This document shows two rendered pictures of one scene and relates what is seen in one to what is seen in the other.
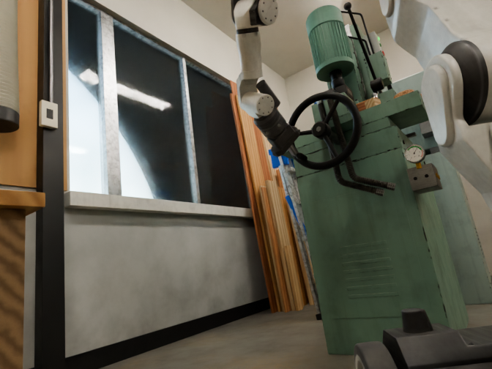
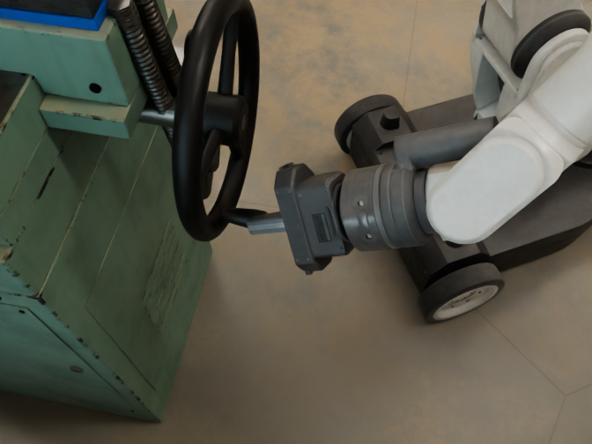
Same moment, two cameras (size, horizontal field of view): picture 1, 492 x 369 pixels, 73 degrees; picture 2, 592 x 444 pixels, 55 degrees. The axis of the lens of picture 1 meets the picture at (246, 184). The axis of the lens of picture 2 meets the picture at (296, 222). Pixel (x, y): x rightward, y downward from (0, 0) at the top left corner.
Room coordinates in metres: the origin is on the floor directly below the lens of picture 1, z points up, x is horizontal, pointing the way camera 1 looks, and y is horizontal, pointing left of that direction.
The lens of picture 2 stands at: (1.25, 0.14, 1.33)
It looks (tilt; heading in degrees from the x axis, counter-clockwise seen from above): 60 degrees down; 246
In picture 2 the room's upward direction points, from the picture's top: straight up
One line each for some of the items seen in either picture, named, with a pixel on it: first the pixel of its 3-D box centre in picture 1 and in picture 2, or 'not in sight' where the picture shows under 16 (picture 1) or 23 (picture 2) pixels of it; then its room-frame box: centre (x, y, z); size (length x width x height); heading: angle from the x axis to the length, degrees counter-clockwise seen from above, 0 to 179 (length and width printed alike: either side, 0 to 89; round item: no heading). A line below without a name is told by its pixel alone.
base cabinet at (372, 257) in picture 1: (383, 250); (17, 241); (1.53, -0.56, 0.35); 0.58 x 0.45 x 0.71; 145
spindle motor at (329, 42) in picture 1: (329, 44); not in sight; (1.43, -0.49, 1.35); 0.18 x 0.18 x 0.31
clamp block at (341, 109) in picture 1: (335, 113); (79, 19); (1.26, -0.40, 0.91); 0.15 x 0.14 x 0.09; 55
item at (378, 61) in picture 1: (378, 70); not in sight; (1.52, -0.74, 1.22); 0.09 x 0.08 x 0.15; 145
